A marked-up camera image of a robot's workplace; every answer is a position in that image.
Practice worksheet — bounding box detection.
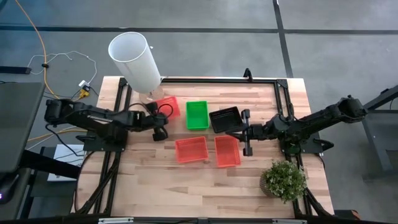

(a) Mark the grey desk top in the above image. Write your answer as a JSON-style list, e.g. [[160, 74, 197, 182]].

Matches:
[[0, 81, 46, 175]]

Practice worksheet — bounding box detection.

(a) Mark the black desk crossbar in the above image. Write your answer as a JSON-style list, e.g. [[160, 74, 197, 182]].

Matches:
[[20, 149, 81, 180]]

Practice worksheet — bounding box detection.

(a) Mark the orange floor cable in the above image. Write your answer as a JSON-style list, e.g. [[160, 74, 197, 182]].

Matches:
[[14, 0, 91, 103]]

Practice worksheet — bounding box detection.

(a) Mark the silver metal bracket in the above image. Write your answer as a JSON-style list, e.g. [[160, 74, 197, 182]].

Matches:
[[98, 217, 134, 224], [272, 219, 308, 224]]

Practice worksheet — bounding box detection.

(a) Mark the round wooden lamp base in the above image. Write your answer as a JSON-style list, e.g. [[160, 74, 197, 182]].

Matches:
[[139, 85, 165, 105]]

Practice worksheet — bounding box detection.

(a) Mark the black overhead rig bar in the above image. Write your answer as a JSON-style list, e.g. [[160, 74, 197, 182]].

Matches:
[[0, 214, 398, 224]]

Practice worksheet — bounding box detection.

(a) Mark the white floor cable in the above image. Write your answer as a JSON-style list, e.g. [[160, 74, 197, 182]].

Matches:
[[27, 50, 98, 86]]

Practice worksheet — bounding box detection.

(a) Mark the black floor strip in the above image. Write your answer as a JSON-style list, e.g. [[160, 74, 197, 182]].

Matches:
[[0, 65, 32, 75]]

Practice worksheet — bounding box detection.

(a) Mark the green plastic mesh basket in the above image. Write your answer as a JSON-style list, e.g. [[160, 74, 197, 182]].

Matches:
[[185, 100, 210, 131]]

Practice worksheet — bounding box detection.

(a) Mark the white cylindrical lamp shade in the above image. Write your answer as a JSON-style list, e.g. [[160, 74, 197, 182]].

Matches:
[[108, 31, 162, 94]]

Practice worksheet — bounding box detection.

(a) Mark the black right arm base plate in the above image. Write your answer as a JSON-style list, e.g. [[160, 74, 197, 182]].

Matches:
[[279, 136, 335, 155]]

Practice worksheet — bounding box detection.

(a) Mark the black device with light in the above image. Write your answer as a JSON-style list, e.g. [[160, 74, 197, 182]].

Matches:
[[0, 172, 22, 205]]

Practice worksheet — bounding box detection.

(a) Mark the potted green plant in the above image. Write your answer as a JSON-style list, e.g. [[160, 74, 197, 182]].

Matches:
[[259, 159, 308, 205]]

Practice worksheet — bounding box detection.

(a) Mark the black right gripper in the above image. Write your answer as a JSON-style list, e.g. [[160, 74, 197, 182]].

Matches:
[[225, 108, 265, 157]]

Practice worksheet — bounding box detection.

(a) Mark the red plastic mesh basket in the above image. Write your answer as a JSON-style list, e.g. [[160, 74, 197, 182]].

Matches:
[[214, 134, 242, 169], [175, 136, 209, 164], [154, 96, 182, 121]]

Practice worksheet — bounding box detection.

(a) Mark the dark metal table frame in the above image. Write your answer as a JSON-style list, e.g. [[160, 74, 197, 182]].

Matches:
[[341, 83, 398, 181]]

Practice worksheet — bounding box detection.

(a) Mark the yellow floor cable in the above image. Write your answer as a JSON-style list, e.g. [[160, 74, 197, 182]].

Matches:
[[27, 126, 78, 142]]

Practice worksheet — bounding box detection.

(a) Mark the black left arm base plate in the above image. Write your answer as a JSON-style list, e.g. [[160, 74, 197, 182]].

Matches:
[[82, 136, 127, 152]]

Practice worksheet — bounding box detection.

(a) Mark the black aluminium table frame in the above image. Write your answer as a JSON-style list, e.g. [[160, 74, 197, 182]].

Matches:
[[73, 76, 334, 218]]

